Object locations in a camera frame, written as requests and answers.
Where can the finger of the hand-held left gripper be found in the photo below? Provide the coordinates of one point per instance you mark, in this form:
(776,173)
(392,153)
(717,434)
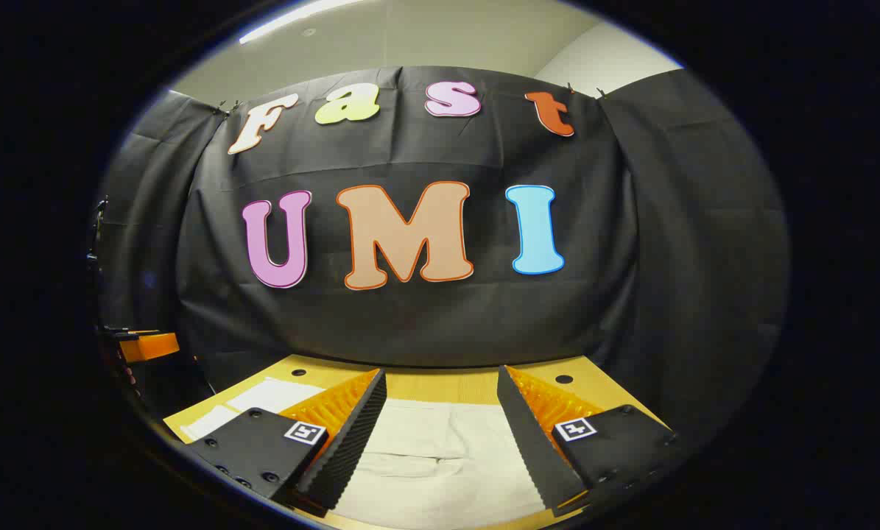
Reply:
(149,347)

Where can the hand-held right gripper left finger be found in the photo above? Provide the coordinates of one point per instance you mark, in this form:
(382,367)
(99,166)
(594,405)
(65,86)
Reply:
(351,442)

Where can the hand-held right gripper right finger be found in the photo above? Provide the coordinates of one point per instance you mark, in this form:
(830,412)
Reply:
(517,427)

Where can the white jeans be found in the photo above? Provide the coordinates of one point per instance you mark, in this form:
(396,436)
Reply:
(440,456)

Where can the black backdrop cloth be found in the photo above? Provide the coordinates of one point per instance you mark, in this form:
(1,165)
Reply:
(425,316)

